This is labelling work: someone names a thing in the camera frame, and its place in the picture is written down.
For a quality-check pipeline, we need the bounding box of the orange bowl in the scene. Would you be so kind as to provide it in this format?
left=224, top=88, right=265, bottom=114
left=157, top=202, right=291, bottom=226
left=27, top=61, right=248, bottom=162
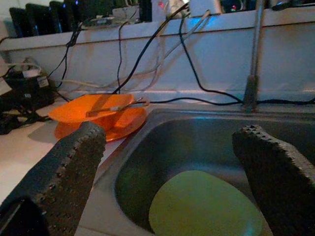
left=48, top=93, right=135, bottom=123

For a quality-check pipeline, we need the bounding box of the orange plate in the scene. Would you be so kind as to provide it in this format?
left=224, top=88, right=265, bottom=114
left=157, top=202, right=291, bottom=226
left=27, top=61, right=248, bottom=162
left=54, top=107, right=148, bottom=143

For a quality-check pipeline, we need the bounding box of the white cable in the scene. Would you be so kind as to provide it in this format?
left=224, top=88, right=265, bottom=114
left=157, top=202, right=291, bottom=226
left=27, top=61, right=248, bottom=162
left=157, top=9, right=212, bottom=64

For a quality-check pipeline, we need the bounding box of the thick black cable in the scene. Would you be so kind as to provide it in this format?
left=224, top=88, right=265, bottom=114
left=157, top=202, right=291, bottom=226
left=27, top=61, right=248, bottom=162
left=112, top=1, right=190, bottom=95

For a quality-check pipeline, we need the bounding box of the bulky black power brick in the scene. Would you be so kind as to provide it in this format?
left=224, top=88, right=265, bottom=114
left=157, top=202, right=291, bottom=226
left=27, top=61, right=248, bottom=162
left=0, top=66, right=57, bottom=116

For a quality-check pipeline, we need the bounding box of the long black cable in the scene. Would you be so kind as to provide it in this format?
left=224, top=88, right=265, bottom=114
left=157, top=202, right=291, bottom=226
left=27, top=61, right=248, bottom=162
left=179, top=17, right=315, bottom=106

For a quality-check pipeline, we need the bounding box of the stainless steel sink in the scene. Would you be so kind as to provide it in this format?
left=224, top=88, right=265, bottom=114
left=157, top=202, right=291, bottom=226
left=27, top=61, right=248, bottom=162
left=94, top=108, right=315, bottom=236

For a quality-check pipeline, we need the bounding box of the metal faucet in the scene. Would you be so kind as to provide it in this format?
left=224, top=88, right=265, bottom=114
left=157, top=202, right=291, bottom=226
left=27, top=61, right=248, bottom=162
left=243, top=0, right=266, bottom=113

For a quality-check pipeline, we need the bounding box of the silver fork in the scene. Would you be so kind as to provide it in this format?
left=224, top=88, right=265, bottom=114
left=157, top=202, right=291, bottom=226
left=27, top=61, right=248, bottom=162
left=85, top=94, right=118, bottom=118

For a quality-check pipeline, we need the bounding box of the green plate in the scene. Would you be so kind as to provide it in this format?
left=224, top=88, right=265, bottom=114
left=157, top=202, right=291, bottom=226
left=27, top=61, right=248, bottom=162
left=148, top=170, right=264, bottom=236

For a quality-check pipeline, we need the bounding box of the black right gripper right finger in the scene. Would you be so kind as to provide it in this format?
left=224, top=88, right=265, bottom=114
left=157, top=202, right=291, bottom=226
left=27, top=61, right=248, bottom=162
left=232, top=124, right=315, bottom=236

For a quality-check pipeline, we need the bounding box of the brown chopstick with white band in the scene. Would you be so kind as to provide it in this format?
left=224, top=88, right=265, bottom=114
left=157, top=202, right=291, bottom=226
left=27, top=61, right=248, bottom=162
left=111, top=96, right=148, bottom=110
left=112, top=99, right=150, bottom=112

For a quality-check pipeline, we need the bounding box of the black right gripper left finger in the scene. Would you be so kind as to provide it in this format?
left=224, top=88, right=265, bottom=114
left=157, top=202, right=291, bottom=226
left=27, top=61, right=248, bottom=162
left=0, top=122, right=107, bottom=236

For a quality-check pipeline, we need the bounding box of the black electronic box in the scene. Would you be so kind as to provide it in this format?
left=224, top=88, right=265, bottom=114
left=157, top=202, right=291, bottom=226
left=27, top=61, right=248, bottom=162
left=25, top=2, right=59, bottom=35
left=9, top=6, right=32, bottom=38
left=48, top=0, right=82, bottom=32

